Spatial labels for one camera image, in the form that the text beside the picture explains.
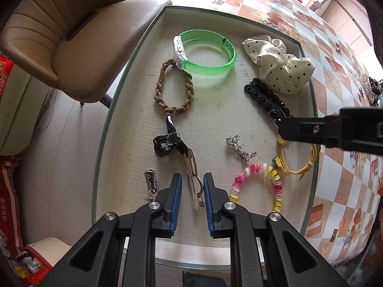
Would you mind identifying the grey shallow tray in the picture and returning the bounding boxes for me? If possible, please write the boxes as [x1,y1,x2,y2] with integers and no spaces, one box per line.
[91,5,318,271]

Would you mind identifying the white polka dot scrunchie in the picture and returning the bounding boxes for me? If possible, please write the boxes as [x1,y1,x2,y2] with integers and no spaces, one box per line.
[242,34,315,95]

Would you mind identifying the red printed cloth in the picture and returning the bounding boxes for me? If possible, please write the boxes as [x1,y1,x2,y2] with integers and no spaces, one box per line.
[0,154,27,246]

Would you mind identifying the red patterned cushion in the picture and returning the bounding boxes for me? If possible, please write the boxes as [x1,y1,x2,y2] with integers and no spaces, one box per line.
[0,52,12,96]

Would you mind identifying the beige sofa seat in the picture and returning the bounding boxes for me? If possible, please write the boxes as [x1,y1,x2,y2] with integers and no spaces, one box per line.
[0,72,60,156]

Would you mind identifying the small silver clip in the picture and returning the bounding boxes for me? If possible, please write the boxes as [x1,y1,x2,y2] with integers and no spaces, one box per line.
[144,169,159,202]

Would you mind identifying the black beaded hair clip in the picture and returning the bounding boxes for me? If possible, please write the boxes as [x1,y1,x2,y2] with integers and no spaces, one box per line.
[244,78,295,126]

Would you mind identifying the pink yellow bead bracelet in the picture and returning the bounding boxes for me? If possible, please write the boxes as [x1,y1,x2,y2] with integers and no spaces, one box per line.
[228,163,284,213]

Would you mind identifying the black claw clip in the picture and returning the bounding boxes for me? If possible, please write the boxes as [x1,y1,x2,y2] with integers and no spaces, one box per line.
[153,115,190,157]

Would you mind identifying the silver chain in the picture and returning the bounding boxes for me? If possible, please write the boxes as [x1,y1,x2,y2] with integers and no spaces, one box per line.
[225,135,258,162]

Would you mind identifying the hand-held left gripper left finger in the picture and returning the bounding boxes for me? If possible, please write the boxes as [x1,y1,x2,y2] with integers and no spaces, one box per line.
[39,173,183,287]

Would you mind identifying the beige toothed hair clip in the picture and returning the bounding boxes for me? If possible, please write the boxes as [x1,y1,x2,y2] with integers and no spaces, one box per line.
[180,148,207,211]

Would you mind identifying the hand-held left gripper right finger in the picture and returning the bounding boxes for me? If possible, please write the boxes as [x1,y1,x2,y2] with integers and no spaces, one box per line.
[203,173,349,287]

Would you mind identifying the brown braided hair tie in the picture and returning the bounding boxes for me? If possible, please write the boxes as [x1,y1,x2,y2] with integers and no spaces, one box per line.
[154,59,194,115]

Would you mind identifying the brown leather chair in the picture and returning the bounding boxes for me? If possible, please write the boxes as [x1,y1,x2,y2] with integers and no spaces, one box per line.
[0,0,172,108]

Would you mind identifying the white container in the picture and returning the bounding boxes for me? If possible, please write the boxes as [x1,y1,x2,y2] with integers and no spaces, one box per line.
[25,236,72,276]

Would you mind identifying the checkered printed tablecloth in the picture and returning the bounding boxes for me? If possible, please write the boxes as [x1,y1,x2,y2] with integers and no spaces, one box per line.
[206,0,383,264]

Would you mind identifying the yellow cord bracelet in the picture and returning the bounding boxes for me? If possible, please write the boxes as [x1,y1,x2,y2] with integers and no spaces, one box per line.
[271,134,319,183]

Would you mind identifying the clear claw clip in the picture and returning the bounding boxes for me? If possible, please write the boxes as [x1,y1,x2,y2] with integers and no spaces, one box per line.
[357,76,372,99]

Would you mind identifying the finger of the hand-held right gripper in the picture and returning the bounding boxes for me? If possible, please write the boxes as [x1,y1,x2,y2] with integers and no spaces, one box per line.
[278,114,342,148]

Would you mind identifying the green translucent bracelet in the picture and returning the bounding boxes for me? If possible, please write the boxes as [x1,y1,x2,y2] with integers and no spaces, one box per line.
[173,29,237,78]

